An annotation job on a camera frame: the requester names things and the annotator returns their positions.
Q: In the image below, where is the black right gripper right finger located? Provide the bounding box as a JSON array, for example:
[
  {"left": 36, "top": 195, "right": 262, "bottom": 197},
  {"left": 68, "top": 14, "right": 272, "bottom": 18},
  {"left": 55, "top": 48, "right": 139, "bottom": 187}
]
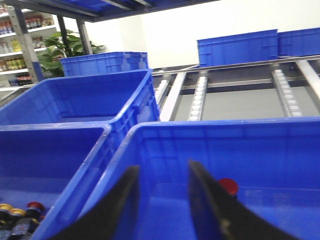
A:
[{"left": 187, "top": 160, "right": 295, "bottom": 240}]

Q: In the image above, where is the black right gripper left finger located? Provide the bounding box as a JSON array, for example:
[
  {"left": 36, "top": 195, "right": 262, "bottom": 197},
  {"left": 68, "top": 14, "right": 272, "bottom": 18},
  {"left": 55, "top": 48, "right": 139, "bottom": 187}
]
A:
[{"left": 51, "top": 165, "right": 140, "bottom": 240}]

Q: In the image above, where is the red mushroom push button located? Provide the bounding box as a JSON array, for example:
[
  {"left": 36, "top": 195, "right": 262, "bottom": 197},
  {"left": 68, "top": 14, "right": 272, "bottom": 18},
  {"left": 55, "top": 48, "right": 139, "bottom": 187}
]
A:
[{"left": 218, "top": 178, "right": 239, "bottom": 198}]

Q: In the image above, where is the yellow mushroom push button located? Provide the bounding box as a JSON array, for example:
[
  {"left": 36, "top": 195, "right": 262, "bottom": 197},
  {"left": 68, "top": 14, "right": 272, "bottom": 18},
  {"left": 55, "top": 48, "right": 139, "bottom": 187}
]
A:
[{"left": 0, "top": 203, "right": 14, "bottom": 240}]

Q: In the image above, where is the red push button lying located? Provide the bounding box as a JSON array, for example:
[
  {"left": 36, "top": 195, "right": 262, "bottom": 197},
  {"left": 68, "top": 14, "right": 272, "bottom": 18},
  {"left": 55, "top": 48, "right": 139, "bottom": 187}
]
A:
[{"left": 12, "top": 201, "right": 45, "bottom": 237}]

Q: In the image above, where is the right blue plastic bin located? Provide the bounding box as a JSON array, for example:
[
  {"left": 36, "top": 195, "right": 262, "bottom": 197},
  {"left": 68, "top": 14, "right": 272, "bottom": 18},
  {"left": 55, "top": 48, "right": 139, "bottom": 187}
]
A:
[{"left": 79, "top": 117, "right": 320, "bottom": 240}]

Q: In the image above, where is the blue plastic bin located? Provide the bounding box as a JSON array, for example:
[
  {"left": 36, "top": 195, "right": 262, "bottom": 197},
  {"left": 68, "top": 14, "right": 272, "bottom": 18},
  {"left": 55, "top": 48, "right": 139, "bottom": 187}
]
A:
[
  {"left": 79, "top": 117, "right": 320, "bottom": 240},
  {"left": 0, "top": 123, "right": 113, "bottom": 240}
]

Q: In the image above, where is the left blue plastic bin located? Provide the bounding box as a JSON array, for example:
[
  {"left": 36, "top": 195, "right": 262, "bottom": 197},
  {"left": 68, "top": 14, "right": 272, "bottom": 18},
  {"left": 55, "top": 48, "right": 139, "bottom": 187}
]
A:
[{"left": 0, "top": 123, "right": 113, "bottom": 240}]

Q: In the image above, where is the yellow push button upright left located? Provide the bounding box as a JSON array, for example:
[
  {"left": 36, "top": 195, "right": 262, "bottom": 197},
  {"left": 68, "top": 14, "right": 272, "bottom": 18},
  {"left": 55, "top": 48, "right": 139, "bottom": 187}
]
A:
[{"left": 8, "top": 208, "right": 26, "bottom": 231}]

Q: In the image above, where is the rear left blue bin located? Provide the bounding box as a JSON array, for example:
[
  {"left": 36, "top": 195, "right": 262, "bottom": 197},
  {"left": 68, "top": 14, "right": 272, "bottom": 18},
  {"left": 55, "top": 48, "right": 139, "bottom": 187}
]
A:
[{"left": 0, "top": 68, "right": 161, "bottom": 151}]

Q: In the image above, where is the roller conveyor track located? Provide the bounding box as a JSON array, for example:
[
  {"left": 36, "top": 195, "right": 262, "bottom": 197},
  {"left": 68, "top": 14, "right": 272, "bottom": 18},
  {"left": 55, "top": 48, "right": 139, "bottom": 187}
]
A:
[{"left": 152, "top": 55, "right": 320, "bottom": 122}]

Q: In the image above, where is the rear right blue bin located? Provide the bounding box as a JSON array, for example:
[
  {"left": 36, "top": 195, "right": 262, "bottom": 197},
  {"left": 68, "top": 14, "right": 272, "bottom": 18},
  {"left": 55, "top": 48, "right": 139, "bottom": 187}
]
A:
[{"left": 60, "top": 51, "right": 149, "bottom": 77}]

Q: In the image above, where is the green potted plant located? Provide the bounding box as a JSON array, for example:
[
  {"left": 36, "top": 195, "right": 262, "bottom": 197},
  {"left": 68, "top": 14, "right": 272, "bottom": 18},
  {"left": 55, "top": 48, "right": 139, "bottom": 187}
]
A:
[{"left": 37, "top": 29, "right": 105, "bottom": 78}]

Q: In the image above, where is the far blue crate on conveyor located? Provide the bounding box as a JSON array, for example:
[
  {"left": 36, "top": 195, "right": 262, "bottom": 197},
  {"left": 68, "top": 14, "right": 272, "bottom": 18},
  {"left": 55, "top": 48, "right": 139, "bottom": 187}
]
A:
[{"left": 197, "top": 29, "right": 278, "bottom": 67}]

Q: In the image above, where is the far right blue crate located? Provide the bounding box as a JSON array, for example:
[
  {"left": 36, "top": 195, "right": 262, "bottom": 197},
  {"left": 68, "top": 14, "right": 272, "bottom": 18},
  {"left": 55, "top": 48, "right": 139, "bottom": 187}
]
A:
[{"left": 278, "top": 27, "right": 320, "bottom": 57}]

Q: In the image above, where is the shelf with bottles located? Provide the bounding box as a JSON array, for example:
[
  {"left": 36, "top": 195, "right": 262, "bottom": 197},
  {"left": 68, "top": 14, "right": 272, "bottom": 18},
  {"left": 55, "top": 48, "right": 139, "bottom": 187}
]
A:
[{"left": 0, "top": 4, "right": 61, "bottom": 92}]

